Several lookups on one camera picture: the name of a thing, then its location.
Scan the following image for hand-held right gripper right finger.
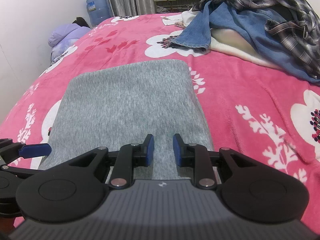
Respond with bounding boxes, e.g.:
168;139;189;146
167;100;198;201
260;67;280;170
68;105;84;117
173;134;262;190

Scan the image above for blue jeans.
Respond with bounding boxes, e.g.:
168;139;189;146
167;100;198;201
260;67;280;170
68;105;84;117
171;0;320;84

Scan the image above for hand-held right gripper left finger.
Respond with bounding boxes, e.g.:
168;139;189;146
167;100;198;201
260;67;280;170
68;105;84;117
68;134;154;190

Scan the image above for pink floral blanket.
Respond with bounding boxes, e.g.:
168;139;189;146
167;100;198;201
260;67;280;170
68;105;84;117
0;12;320;228

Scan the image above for small folding table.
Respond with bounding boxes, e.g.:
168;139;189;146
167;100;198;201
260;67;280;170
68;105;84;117
154;0;186;13

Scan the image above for dark plaid shirt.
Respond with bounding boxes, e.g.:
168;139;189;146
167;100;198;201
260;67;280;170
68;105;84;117
191;0;320;80

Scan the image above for grey sweatshirt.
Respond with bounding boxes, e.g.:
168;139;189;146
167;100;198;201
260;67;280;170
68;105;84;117
39;60;215;180

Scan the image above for lavender puffer jacket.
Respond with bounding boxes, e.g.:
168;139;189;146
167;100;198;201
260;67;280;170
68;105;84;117
48;23;92;64

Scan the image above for blue water jug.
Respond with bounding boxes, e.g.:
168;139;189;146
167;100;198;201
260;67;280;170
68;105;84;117
86;0;111;26

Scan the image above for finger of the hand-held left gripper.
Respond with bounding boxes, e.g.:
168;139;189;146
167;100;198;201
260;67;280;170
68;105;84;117
0;138;52;166
0;165;38;178

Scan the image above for cream fleece garment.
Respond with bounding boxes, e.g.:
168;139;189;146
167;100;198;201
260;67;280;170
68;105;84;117
210;27;279;69

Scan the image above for black bag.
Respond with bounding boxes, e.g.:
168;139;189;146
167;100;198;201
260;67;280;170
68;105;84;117
72;17;90;28

